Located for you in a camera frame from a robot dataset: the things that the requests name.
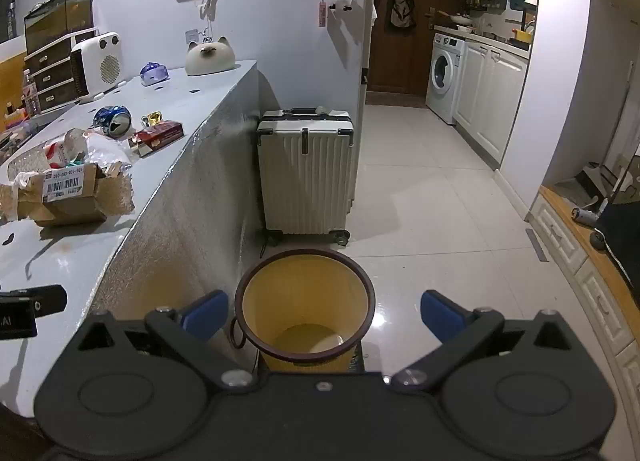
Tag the red flat carton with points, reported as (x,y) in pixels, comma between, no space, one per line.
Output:
(160,135)

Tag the white fan heater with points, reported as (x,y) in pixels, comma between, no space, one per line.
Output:
(97,66)

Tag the lint roller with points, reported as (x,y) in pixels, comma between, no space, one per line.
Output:
(584,216)

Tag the dark cloth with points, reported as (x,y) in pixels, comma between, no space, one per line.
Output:
(625,241)

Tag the blue translucent ornament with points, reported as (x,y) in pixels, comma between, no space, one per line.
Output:
(154,73)

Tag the white kitchen base cabinets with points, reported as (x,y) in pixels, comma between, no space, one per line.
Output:
(492,96)

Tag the crushed blue drink can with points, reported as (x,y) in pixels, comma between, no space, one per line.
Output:
(112,121)

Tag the pink hanging tag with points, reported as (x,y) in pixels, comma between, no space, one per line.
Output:
(322,11)

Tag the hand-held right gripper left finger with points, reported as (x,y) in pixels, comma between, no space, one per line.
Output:
(205,313)

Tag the clear plastic bottle red label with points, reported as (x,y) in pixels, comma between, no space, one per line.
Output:
(65,148)

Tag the cat-shaped cream lamp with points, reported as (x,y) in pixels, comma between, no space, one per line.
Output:
(210,58)

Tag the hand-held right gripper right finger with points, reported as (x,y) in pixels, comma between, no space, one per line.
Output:
(440,313)

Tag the dark desktop drawer organizer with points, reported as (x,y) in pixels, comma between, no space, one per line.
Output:
(50,71)

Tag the brown wooden door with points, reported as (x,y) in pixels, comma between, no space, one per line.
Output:
(425,61)

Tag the torn cardboard box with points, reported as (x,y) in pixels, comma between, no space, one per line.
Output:
(70,201)

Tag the white washing machine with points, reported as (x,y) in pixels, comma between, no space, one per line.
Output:
(445,73)

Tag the cream ribbed suitcase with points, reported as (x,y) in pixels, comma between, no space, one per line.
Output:
(305,176)

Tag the white low drawer cabinet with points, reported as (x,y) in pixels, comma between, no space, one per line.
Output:
(570,251)

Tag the yellow bin with brown rim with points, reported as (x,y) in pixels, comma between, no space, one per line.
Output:
(305,301)

